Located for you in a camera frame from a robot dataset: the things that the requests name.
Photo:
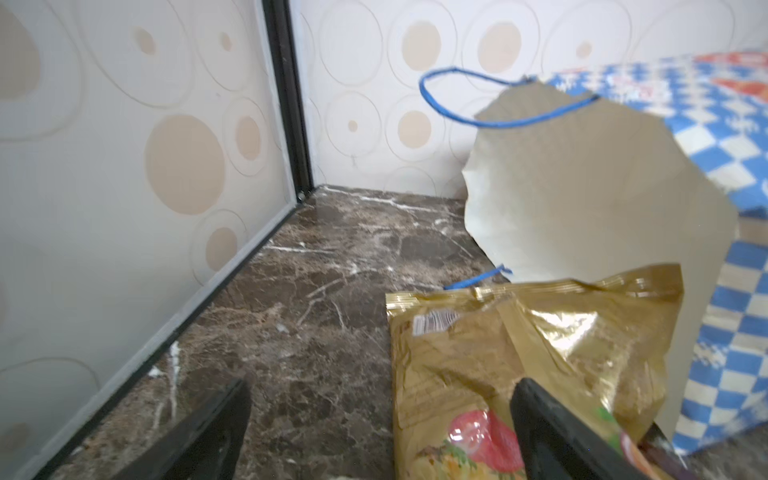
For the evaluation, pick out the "gold foil snack bag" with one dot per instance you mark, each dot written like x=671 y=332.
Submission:
x=472 y=369

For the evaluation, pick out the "blue checkered paper bag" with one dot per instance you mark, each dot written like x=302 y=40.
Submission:
x=589 y=172

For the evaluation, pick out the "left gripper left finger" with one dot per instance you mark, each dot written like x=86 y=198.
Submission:
x=205 y=445

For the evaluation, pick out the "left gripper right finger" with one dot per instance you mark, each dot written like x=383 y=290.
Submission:
x=555 y=444

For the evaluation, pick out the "black frame post left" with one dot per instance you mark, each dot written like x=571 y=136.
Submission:
x=282 y=44

